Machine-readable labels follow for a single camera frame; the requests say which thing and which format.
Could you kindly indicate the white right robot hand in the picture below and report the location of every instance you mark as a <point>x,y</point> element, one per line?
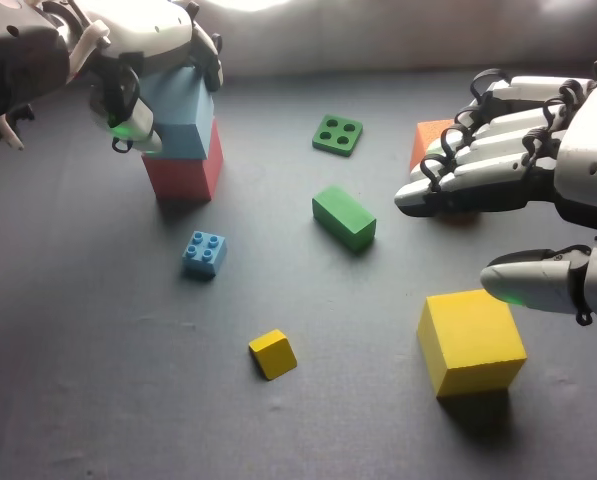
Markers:
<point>503,155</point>

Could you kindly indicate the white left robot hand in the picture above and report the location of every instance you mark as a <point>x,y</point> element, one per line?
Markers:
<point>143,30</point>

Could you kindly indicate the large light blue cube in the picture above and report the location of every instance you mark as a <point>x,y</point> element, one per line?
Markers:
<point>183,115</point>

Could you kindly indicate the large yellow cube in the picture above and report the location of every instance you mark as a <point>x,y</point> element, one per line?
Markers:
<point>468,330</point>

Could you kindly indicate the green lego brick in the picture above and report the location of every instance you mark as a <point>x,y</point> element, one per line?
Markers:
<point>337,131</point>

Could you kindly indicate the green rectangular block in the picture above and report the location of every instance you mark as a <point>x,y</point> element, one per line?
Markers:
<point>343,210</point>

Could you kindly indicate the small yellow block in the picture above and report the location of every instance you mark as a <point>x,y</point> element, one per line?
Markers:
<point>273,355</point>

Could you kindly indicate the large orange cube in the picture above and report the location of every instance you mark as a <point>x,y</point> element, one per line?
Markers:
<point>425,140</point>

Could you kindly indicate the large red cube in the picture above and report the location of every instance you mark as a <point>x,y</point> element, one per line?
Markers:
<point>178,177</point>

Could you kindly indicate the small blue studded brick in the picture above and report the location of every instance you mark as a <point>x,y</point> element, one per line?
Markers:
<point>205,265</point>

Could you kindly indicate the grey table cloth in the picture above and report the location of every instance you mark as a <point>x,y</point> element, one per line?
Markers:
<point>128,400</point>

